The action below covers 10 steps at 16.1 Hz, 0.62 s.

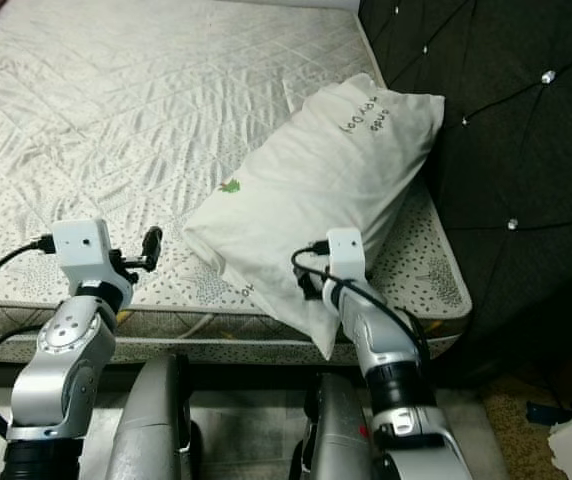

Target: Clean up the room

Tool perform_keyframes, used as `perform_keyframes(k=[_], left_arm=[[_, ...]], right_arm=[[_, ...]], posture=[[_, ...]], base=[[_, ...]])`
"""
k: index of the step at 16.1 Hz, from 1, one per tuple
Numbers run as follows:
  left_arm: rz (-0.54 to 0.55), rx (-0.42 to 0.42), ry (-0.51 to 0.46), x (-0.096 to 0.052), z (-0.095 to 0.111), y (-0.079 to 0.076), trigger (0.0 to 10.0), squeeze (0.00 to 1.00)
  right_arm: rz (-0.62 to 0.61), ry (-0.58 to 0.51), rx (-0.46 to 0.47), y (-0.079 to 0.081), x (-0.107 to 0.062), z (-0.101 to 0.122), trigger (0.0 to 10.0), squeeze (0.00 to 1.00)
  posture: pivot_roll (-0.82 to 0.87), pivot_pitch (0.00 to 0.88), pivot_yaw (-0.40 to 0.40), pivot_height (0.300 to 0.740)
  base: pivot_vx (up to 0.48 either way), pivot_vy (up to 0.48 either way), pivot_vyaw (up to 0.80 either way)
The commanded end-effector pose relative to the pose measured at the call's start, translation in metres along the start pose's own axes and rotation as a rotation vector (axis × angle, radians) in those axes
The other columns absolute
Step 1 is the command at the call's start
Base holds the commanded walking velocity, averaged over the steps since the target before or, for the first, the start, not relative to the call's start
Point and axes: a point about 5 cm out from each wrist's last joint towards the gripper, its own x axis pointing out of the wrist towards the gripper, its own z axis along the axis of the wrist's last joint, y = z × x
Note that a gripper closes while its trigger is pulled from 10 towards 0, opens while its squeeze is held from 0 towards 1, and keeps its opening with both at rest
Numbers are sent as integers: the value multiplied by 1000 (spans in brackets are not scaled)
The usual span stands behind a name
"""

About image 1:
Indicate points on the black tufted headboard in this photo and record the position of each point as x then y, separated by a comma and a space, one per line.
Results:
526, 150

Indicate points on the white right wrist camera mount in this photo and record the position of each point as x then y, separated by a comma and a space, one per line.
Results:
346, 255

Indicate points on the silver left robot leg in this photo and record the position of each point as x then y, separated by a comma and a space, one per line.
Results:
151, 430

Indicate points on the dark blue cloth scrap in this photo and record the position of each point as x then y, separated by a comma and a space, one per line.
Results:
546, 413

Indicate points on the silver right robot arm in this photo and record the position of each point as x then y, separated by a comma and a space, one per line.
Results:
386, 345

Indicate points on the silver right robot leg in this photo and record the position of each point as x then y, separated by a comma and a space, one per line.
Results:
336, 440

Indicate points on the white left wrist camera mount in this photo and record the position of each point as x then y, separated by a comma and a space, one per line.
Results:
78, 245

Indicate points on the brown speckled rug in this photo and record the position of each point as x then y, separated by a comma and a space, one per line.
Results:
511, 450

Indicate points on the white quilted mattress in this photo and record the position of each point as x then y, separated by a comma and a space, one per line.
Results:
106, 120

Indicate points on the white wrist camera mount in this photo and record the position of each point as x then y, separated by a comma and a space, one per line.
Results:
346, 255
78, 245

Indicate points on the silver robot leg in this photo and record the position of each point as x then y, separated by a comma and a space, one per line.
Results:
336, 440
151, 430

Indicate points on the white pillow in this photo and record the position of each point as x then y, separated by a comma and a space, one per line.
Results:
321, 180

